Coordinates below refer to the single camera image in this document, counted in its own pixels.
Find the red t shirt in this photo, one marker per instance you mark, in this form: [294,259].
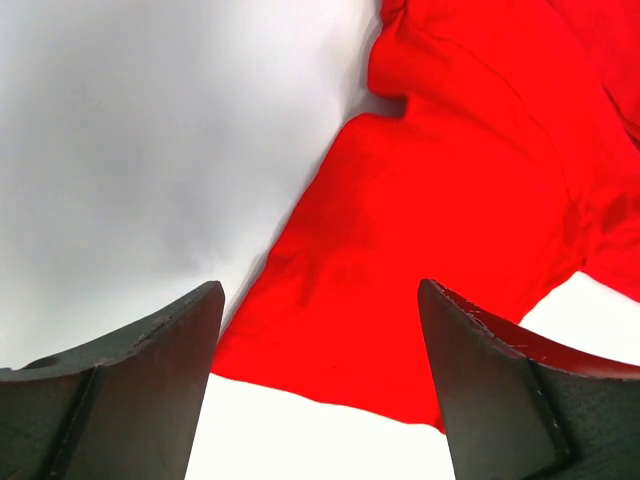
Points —
[514,165]

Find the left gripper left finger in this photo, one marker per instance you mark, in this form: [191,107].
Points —
[123,406]

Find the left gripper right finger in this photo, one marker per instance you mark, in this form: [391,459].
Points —
[517,405]

